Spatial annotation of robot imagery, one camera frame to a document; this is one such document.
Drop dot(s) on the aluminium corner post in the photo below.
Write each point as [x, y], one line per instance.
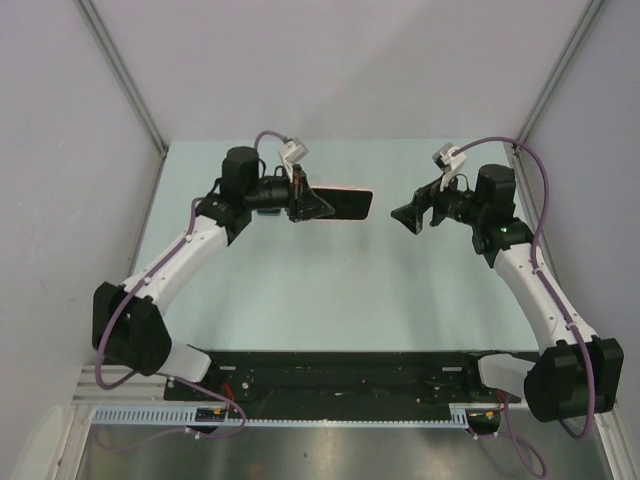
[568, 54]
[99, 30]

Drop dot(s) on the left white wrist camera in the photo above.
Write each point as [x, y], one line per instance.
[291, 153]

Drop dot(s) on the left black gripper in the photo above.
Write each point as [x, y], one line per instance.
[302, 202]

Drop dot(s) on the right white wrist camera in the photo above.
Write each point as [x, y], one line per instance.
[450, 160]

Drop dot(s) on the black phone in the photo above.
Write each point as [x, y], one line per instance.
[269, 212]

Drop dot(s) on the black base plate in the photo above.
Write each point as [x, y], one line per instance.
[247, 375]

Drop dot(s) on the pink cased phone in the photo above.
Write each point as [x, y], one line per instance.
[350, 204]

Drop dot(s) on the left aluminium corner post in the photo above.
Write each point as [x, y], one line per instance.
[99, 30]

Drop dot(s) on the right aluminium corner post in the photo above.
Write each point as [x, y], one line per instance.
[568, 54]

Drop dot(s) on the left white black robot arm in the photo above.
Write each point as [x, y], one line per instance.
[128, 325]

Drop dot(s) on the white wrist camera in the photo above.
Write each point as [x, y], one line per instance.
[450, 160]
[291, 153]

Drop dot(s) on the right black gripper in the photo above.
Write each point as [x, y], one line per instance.
[429, 196]

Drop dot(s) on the aluminium frame rail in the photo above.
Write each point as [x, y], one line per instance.
[141, 390]

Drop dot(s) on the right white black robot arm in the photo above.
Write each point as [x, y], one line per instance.
[577, 372]

